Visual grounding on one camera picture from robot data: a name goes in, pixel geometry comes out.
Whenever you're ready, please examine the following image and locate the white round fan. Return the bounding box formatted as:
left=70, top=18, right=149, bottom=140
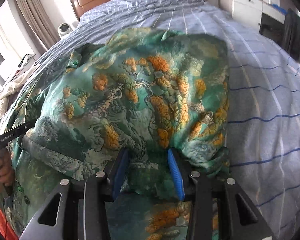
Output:
left=57, top=23, right=72, bottom=40

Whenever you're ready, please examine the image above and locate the dark jacket on chair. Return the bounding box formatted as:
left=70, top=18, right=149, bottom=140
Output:
left=281, top=9, right=300, bottom=63

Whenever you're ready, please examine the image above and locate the person's left hand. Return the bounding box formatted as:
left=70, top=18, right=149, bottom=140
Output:
left=0, top=148, right=15, bottom=191

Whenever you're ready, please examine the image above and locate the cream blanket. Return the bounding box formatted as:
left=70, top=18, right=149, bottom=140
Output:
left=0, top=64, right=40, bottom=118

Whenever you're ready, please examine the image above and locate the green patterned silk garment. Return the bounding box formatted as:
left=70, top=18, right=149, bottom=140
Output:
left=0, top=28, right=229, bottom=235

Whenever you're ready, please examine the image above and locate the orange fuzzy mat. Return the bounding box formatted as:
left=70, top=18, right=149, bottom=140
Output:
left=0, top=209, right=19, bottom=240

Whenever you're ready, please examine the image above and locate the white bedside table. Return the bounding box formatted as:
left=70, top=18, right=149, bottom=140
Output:
left=0, top=54, right=36, bottom=82

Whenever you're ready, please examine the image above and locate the white desk with drawers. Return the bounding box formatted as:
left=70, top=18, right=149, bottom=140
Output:
left=218, top=0, right=285, bottom=34

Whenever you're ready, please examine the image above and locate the blue plaid duvet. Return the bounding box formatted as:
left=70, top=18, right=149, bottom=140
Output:
left=24, top=0, right=300, bottom=239

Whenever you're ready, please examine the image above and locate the beige curtain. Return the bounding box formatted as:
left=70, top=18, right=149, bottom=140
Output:
left=15, top=0, right=60, bottom=49

